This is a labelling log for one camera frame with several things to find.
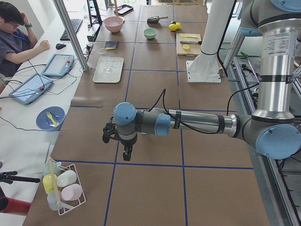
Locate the metal ice scoop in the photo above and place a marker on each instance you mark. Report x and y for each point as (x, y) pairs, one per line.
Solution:
(155, 19)

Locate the far teach pendant tablet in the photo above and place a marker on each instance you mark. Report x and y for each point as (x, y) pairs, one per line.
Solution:
(59, 65)

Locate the teach pendant tablet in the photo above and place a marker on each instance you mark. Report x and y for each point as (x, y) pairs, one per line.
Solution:
(31, 89)
(59, 65)

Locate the grey folded cloth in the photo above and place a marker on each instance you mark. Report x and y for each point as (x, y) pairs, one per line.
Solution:
(111, 45)

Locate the blue bowl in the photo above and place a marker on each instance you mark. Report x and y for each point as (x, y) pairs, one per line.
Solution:
(45, 124)

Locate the yellow plastic knife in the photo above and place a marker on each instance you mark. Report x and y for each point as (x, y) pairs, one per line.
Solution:
(189, 36)

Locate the yellow plastic fork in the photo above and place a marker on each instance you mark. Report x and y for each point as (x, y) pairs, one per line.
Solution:
(50, 116)

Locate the white cup in rack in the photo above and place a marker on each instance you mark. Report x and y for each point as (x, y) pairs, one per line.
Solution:
(66, 178)

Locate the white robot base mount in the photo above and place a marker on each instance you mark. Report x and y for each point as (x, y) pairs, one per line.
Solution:
(205, 67)

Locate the seated person grey shirt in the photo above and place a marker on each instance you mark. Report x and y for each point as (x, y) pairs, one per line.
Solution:
(18, 41)

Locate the green cup in rack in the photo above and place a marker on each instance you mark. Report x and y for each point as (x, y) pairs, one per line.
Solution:
(46, 168)

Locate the metal muddler rod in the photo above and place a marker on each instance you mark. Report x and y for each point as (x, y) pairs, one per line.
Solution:
(191, 42)

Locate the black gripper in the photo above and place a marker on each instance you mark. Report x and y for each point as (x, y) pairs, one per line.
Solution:
(128, 143)

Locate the aluminium frame post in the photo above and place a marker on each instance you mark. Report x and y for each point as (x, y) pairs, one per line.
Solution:
(60, 7)

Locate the pink cup in rack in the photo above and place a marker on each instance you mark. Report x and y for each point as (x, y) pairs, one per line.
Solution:
(71, 192)

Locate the wooden cutting board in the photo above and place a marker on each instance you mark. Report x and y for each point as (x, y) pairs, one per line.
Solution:
(188, 44)

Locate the black tripod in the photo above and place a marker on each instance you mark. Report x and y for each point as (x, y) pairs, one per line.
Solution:
(11, 176)

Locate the black computer mouse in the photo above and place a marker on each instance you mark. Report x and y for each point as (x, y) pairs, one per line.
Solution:
(60, 46)

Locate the yellow cup in rack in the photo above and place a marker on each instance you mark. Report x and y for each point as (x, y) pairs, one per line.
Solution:
(48, 183)

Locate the pale blue cup in rack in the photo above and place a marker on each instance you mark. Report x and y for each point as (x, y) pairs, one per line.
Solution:
(52, 202)

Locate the half lemon slice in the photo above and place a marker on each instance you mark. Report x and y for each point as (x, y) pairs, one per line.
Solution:
(186, 47)

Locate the red cylinder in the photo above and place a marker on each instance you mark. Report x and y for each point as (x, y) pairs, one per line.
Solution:
(14, 206)

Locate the green bowl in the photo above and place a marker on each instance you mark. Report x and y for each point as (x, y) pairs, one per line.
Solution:
(150, 33)

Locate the wine glass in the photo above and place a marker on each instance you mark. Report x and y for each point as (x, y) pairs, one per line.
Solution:
(104, 57)

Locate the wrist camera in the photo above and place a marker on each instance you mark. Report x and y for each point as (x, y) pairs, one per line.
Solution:
(110, 132)

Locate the near teach pendant tablet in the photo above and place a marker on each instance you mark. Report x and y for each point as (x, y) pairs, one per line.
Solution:
(31, 89)

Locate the cream bear tray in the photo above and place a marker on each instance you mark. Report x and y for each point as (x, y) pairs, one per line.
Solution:
(116, 64)

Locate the white wire cup rack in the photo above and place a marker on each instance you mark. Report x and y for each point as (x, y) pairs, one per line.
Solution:
(68, 206)

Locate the wooden rack handle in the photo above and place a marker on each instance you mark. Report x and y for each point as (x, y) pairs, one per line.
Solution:
(57, 196)

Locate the yellow lemon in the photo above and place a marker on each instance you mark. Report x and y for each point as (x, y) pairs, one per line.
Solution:
(173, 27)
(178, 25)

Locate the pink bowl with ice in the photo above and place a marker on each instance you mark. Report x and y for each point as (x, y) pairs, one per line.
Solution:
(114, 23)

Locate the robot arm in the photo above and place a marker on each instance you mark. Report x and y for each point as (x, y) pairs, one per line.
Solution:
(270, 128)

